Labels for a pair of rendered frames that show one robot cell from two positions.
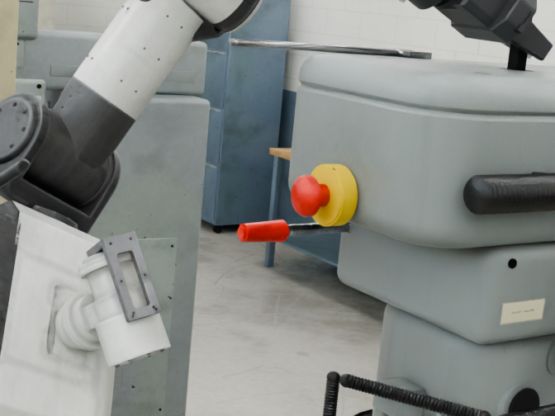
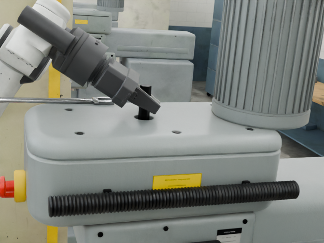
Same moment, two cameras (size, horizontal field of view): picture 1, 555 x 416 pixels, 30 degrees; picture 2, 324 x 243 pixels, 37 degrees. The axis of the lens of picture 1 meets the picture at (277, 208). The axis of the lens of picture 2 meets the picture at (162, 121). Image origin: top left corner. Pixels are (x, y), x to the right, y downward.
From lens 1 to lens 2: 62 cm
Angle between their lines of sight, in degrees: 17
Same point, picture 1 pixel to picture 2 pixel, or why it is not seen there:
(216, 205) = not seen: hidden behind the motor
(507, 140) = (80, 174)
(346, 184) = (18, 183)
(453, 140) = (45, 174)
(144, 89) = not seen: outside the picture
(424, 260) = not seen: hidden behind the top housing
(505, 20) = (114, 97)
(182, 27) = (9, 79)
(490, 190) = (50, 206)
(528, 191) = (81, 206)
